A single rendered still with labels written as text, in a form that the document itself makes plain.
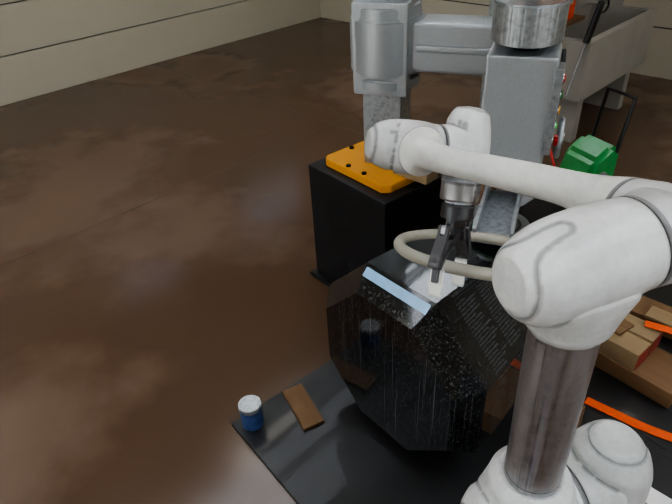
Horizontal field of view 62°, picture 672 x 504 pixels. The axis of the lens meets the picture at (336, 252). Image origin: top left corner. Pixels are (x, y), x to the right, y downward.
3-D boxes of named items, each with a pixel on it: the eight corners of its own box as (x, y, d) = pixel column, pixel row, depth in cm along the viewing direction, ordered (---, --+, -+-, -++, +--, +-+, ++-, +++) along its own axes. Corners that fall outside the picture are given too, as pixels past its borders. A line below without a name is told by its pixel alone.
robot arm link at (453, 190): (488, 179, 129) (484, 204, 131) (451, 174, 134) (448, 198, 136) (473, 180, 122) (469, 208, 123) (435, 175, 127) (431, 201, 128)
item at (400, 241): (413, 230, 182) (414, 221, 181) (576, 254, 166) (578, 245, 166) (371, 262, 136) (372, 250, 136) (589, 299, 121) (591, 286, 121)
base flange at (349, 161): (322, 163, 302) (321, 155, 299) (388, 137, 326) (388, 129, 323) (385, 195, 270) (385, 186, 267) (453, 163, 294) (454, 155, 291)
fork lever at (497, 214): (488, 153, 229) (490, 141, 226) (538, 158, 223) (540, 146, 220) (459, 240, 175) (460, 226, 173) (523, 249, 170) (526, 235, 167)
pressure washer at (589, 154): (575, 205, 395) (602, 82, 346) (614, 228, 369) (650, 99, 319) (535, 218, 384) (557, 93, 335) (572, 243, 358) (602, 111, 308)
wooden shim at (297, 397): (282, 392, 267) (282, 390, 266) (301, 384, 270) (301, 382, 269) (304, 431, 248) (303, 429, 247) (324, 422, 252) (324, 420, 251)
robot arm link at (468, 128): (468, 175, 135) (420, 172, 130) (478, 108, 131) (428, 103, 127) (495, 181, 125) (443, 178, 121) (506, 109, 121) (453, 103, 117)
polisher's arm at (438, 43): (340, 76, 262) (338, 20, 248) (364, 55, 288) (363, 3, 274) (504, 88, 238) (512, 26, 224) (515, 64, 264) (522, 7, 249)
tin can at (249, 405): (247, 411, 258) (243, 392, 251) (267, 415, 256) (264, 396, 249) (238, 429, 251) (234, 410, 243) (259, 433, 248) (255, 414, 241)
